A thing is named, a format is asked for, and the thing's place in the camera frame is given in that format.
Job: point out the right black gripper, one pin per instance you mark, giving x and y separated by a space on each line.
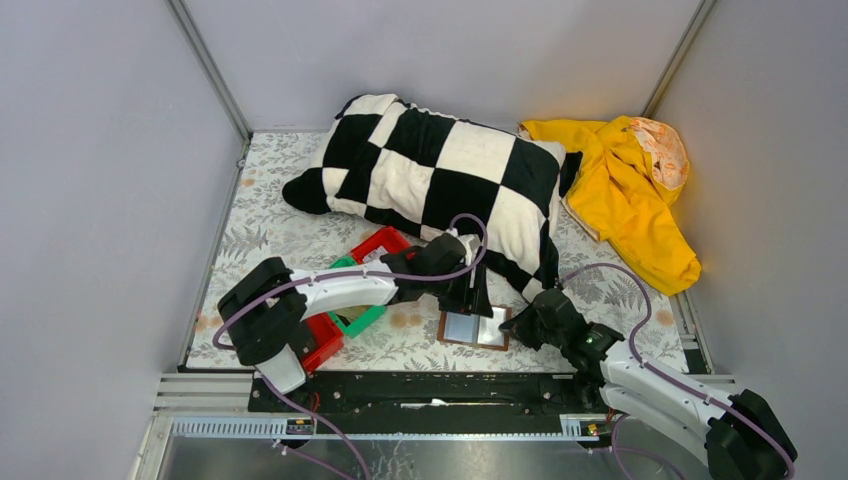
532 321

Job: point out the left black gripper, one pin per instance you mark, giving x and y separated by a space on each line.
463 285

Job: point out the brown leather card holder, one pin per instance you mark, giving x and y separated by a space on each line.
475 331

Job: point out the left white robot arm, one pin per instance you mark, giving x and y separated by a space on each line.
264 310

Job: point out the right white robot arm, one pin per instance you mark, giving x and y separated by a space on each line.
735 435

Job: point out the red bin with card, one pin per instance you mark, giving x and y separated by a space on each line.
386 240

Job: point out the floral table mat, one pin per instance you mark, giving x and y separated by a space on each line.
262 225

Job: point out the green plastic bin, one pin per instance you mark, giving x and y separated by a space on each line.
352 321

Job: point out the red bin with black wallet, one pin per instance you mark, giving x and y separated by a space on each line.
318 339

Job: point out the black white checkered pillow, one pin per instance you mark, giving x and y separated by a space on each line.
421 172

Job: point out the yellow cloth garment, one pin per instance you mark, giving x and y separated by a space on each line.
619 182

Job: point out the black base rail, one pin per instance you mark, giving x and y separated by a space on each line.
433 403

